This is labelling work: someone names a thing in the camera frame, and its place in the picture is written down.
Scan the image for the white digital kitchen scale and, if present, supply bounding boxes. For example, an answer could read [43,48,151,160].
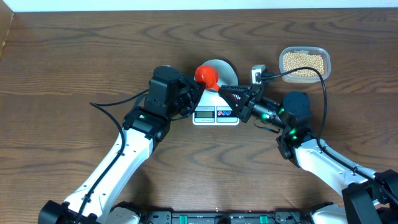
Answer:
[192,90,239,126]

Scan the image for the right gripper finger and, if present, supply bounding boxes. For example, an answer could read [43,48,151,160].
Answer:
[218,85,252,95]
[221,93,249,118]

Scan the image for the red measuring scoop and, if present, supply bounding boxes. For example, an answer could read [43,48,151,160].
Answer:
[195,65,220,92]

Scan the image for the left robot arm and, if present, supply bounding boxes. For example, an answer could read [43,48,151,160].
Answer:
[38,66,206,223]

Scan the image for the soybeans in container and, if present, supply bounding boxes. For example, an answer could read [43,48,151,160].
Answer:
[282,52,325,75]

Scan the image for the clear plastic container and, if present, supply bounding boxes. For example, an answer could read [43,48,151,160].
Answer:
[279,47,331,84]

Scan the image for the right black cable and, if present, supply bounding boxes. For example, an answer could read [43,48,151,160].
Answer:
[261,67,398,203]

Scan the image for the pale blue-grey bowl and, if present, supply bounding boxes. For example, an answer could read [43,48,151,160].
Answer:
[203,59,238,86]

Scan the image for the left black cable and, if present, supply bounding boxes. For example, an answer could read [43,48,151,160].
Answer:
[74,89,150,223]

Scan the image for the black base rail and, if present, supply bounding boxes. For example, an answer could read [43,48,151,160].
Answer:
[136,207,314,224]

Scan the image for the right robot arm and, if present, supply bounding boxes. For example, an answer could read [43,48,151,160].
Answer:
[218,85,397,223]

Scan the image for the black cable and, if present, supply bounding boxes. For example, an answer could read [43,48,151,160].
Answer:
[74,89,150,223]
[261,67,398,203]

